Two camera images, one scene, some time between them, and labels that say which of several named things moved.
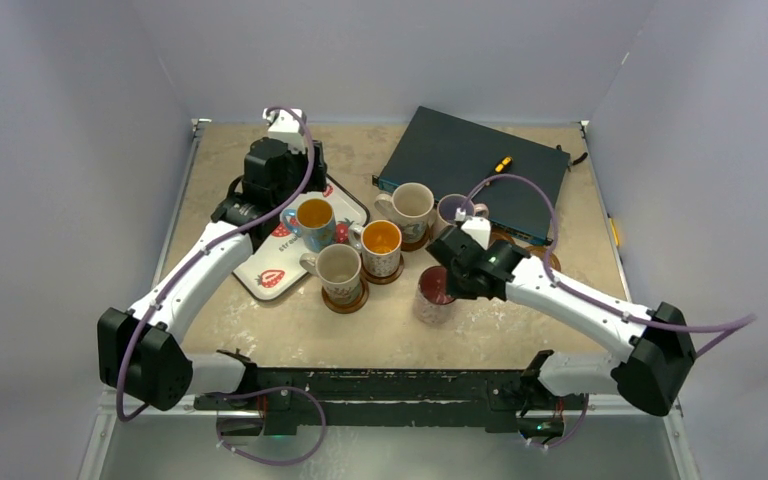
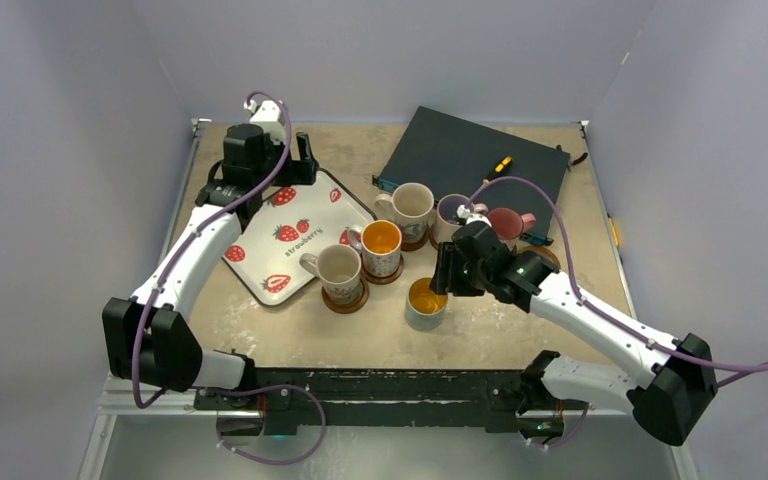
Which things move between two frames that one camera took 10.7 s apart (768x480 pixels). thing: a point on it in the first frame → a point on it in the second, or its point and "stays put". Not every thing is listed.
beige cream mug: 338,266 stays put
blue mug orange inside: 314,220 → 425,308
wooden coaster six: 354,305 stays put
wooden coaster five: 382,280 stays put
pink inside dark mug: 434,305 → 509,224
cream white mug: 410,204 stays put
